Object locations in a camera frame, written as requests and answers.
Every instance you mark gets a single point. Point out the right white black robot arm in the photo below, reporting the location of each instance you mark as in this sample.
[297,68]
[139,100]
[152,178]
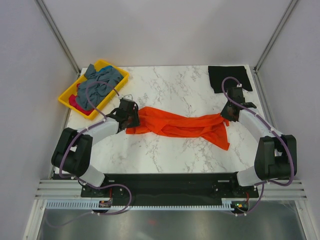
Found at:
[276,156]

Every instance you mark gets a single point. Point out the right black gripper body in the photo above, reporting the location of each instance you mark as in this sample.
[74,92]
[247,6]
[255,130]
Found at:
[225,112]

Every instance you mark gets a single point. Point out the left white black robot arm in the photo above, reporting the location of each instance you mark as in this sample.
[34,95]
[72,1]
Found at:
[72,153]

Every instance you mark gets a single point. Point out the orange t shirt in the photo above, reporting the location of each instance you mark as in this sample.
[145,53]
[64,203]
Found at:
[211,127]

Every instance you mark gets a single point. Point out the pink red t shirt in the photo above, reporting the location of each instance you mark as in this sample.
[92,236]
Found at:
[78,99]

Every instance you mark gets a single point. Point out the teal blue t shirt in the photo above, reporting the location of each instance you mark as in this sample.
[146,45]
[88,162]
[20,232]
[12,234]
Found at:
[105,68]

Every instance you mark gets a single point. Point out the white slotted cable duct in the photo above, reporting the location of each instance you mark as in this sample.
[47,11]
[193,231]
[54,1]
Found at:
[90,204]

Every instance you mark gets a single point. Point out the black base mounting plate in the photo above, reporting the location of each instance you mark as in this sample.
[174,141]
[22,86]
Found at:
[171,189]

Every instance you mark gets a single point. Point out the right aluminium frame post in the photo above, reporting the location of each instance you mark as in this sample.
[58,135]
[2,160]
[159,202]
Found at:
[276,33]

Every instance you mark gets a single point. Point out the aluminium extrusion rail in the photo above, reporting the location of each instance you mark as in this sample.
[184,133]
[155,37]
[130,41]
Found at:
[58,190]

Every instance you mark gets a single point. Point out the left aluminium frame post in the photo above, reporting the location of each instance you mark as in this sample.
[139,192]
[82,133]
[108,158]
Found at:
[57,34]

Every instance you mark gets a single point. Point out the aluminium frame post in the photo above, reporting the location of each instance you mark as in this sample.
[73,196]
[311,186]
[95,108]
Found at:
[276,33]
[57,34]

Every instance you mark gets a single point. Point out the grey t shirt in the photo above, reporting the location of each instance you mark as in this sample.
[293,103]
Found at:
[100,84]

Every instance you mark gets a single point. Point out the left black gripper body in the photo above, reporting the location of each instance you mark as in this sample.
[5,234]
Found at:
[133,118]

